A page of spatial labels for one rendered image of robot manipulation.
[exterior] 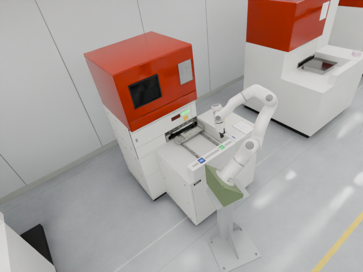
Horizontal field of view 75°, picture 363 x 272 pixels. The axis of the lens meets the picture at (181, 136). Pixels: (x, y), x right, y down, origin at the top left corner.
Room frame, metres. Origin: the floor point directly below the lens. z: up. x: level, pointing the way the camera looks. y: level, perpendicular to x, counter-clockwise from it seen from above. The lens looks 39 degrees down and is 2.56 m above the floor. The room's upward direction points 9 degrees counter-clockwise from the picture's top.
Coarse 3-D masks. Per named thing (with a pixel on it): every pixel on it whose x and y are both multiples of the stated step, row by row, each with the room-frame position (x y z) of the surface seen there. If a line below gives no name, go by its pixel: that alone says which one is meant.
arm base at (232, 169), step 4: (232, 160) 1.33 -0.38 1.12; (228, 164) 1.33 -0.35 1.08; (232, 164) 1.30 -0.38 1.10; (236, 164) 1.29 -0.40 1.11; (224, 168) 1.32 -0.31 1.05; (228, 168) 1.29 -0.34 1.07; (232, 168) 1.28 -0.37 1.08; (236, 168) 1.27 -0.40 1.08; (240, 168) 1.27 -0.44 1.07; (216, 172) 1.31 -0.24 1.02; (220, 172) 1.32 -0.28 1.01; (224, 172) 1.29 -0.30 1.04; (228, 172) 1.27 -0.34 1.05; (232, 172) 1.26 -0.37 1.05; (236, 172) 1.26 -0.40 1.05; (220, 176) 1.26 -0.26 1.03; (224, 176) 1.26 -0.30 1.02; (228, 176) 1.25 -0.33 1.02; (232, 176) 1.25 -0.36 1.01; (224, 180) 1.22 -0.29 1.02; (228, 180) 1.23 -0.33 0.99; (228, 184) 1.20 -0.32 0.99; (232, 184) 1.23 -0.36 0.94
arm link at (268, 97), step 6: (246, 90) 1.68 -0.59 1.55; (252, 90) 1.65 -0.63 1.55; (258, 90) 1.63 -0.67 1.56; (264, 90) 1.59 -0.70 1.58; (246, 96) 1.65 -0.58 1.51; (252, 96) 1.64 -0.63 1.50; (258, 96) 1.58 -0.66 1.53; (264, 96) 1.52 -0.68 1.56; (270, 96) 1.49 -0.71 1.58; (276, 96) 1.51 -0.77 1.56; (264, 102) 1.50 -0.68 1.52; (270, 102) 1.47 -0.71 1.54; (276, 102) 1.50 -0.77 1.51
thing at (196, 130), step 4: (196, 128) 2.13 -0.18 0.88; (200, 128) 2.12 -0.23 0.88; (188, 132) 2.08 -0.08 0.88; (192, 132) 2.07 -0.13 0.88; (196, 132) 2.06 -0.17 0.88; (180, 136) 2.04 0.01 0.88; (188, 136) 2.02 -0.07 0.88; (192, 136) 2.03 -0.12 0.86; (176, 140) 1.98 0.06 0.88; (184, 140) 1.97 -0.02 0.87
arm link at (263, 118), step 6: (264, 108) 1.55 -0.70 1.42; (270, 108) 1.53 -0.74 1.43; (264, 114) 1.48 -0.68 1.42; (270, 114) 1.48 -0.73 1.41; (258, 120) 1.46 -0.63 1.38; (264, 120) 1.44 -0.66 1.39; (258, 126) 1.43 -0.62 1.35; (264, 126) 1.42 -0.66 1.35; (252, 132) 1.47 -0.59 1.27; (258, 132) 1.42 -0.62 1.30; (264, 132) 1.41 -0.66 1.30; (258, 138) 1.42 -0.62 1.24
